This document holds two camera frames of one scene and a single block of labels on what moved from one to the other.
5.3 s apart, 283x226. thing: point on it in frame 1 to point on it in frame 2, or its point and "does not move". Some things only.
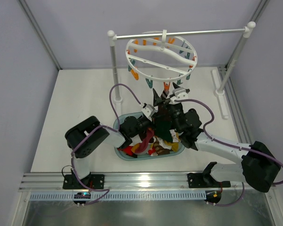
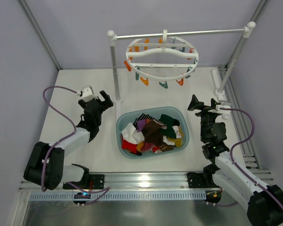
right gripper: [172, 103] to [206, 110]
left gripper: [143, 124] to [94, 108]
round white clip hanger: [160, 56] does not move
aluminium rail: [124, 181] does not move
